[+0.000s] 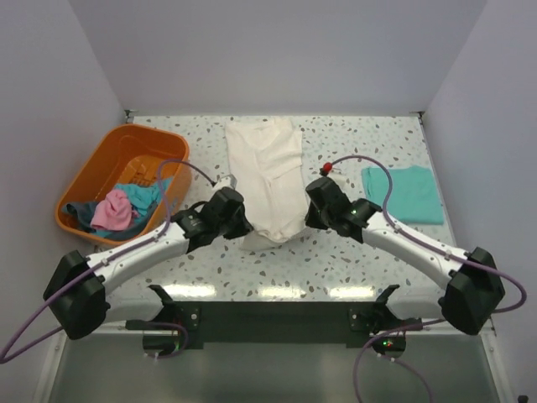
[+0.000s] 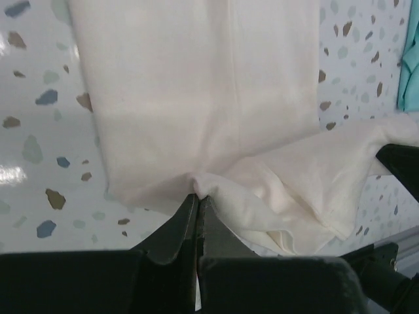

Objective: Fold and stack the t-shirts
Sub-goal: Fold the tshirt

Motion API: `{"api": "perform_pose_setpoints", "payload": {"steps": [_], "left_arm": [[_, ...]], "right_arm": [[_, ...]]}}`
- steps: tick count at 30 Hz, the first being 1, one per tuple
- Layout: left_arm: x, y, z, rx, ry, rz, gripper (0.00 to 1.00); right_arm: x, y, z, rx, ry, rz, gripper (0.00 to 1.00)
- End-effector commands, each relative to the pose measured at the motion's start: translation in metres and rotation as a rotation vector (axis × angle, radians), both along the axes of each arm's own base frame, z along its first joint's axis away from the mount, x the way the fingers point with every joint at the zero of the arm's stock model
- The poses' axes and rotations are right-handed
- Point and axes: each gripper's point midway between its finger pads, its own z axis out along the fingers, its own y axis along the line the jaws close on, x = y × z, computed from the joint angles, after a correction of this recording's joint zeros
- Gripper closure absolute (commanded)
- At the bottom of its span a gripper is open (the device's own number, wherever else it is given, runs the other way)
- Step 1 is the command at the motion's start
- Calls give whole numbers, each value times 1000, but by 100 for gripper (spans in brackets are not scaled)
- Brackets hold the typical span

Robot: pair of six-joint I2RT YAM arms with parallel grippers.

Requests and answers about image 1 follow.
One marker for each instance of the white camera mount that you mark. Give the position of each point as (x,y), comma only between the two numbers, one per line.
(328,170)
(229,181)

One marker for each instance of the teal t shirt in basket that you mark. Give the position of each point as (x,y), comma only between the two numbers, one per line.
(143,199)

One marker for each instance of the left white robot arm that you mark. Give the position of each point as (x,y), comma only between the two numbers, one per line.
(78,290)

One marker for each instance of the white t shirt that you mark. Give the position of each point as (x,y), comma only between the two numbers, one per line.
(266,159)

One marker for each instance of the pink t shirt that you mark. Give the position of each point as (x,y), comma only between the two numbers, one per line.
(114,213)

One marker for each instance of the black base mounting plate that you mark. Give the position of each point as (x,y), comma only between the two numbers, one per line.
(192,325)

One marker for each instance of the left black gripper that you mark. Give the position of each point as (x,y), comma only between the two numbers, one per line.
(243,227)

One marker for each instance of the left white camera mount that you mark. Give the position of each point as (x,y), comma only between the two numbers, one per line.
(229,181)

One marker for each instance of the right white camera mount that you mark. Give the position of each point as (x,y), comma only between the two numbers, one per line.
(328,170)

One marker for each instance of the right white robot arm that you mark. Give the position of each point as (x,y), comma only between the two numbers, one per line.
(469,289)

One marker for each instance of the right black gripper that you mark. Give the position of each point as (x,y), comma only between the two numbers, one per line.
(311,221)

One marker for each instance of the dark grey t shirt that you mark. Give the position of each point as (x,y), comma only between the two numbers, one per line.
(83,213)

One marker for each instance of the orange plastic basket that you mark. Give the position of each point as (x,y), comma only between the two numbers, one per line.
(129,154)

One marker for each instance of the folded teal t shirt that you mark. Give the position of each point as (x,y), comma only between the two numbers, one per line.
(414,198)

